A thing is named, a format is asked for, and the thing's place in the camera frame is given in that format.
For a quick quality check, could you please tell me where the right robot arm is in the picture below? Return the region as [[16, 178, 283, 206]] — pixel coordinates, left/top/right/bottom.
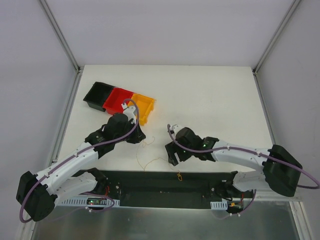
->
[[165, 124, 303, 198]]

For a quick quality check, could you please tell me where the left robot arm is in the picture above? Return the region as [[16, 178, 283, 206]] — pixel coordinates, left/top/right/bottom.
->
[[16, 107, 146, 223]]

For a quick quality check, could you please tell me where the red plastic bin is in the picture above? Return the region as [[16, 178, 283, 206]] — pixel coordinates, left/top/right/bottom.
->
[[102, 87, 134, 115]]

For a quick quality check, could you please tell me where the yellow plastic bin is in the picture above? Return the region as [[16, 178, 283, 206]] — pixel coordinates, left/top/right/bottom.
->
[[131, 93, 156, 126]]

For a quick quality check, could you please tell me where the black plastic bin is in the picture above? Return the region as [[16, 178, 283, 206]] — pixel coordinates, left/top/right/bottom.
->
[[83, 81, 114, 112]]

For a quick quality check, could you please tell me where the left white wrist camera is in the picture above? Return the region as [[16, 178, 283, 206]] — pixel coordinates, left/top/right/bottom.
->
[[121, 103, 137, 125]]

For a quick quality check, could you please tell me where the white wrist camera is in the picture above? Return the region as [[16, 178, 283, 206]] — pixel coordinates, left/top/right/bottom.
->
[[167, 124, 184, 138], [121, 103, 137, 125]]

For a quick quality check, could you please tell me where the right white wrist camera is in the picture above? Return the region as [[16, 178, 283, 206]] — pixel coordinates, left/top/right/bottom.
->
[[167, 124, 184, 138]]

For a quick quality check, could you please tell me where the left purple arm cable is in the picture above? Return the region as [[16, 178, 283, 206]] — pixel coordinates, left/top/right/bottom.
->
[[19, 98, 140, 223]]

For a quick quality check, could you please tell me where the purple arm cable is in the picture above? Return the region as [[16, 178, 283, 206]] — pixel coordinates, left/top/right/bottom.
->
[[19, 98, 140, 223], [166, 123, 320, 190]]

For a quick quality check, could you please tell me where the left aluminium frame post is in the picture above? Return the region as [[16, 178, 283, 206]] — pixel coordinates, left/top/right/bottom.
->
[[37, 0, 81, 73]]

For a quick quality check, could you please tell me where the aluminium frame post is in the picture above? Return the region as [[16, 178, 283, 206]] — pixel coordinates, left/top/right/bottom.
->
[[252, 0, 302, 76], [37, 0, 81, 73]]

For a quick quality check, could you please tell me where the right white cable duct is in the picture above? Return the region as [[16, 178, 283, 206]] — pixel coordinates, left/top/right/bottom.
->
[[210, 200, 228, 211]]

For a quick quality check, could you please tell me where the white cable duct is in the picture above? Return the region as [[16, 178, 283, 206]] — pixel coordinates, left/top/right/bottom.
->
[[58, 196, 120, 208], [210, 200, 228, 211]]

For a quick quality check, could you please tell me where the left white cable duct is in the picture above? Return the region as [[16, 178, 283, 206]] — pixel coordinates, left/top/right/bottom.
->
[[58, 196, 120, 208]]

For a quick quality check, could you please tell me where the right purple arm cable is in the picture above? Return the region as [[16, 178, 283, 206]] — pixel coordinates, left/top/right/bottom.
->
[[166, 123, 320, 190]]

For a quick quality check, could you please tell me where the right aluminium frame post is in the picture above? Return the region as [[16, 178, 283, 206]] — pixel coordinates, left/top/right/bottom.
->
[[252, 0, 302, 76]]

